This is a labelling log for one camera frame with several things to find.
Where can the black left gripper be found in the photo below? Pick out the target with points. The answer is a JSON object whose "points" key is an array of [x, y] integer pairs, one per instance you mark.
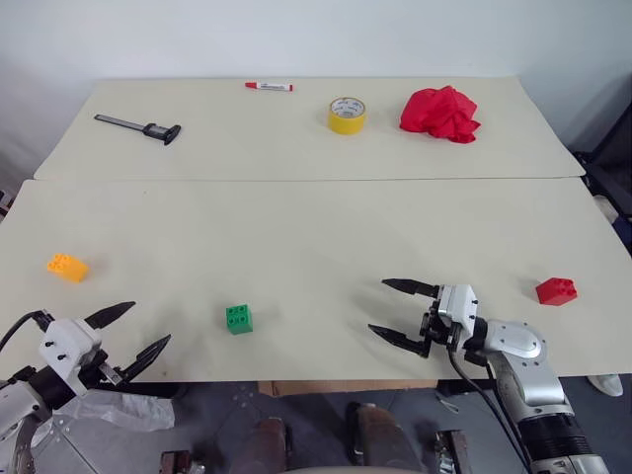
{"points": [[101, 377]]}

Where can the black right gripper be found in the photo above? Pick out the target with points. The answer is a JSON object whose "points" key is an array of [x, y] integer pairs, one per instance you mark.
{"points": [[437, 332]]}

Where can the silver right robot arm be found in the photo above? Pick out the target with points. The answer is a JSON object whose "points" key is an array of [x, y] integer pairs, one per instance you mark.
{"points": [[523, 365]]}

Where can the clear crumpled plastic bag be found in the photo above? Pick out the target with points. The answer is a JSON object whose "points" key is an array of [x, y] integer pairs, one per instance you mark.
{"points": [[128, 410]]}

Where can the orange toy brick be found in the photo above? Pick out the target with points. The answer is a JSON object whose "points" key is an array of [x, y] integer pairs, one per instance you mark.
{"points": [[69, 267]]}

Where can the brown cardboard piece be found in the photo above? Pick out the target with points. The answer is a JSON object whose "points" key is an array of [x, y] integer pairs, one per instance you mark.
{"points": [[345, 387]]}

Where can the green toy brick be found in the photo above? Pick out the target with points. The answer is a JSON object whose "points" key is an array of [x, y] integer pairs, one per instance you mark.
{"points": [[239, 320]]}

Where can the red toy brick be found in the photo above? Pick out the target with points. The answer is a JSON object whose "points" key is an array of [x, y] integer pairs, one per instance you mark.
{"points": [[555, 291]]}

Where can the yellow tape roll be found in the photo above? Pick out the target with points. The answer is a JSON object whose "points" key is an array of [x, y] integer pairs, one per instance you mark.
{"points": [[346, 122]]}

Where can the crumpled red cloth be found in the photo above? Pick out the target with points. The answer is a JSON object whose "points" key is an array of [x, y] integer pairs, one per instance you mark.
{"points": [[437, 113]]}

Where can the black digital caliper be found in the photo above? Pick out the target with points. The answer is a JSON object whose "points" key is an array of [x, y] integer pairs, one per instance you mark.
{"points": [[157, 130]]}

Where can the white rounded object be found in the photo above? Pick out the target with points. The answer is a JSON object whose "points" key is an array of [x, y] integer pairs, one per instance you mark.
{"points": [[606, 384]]}

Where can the black equipment pile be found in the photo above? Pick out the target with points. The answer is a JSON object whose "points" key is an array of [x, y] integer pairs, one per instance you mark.
{"points": [[609, 163]]}

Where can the red and white marker pen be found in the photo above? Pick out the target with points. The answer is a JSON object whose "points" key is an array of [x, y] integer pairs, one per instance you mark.
{"points": [[270, 87]]}

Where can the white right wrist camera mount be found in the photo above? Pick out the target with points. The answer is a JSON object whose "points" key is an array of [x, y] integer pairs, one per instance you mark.
{"points": [[456, 306]]}

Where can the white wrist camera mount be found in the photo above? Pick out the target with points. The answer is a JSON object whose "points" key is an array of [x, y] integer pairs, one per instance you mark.
{"points": [[69, 348], [456, 306]]}

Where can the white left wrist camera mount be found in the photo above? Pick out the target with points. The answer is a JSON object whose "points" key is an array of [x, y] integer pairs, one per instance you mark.
{"points": [[69, 348]]}

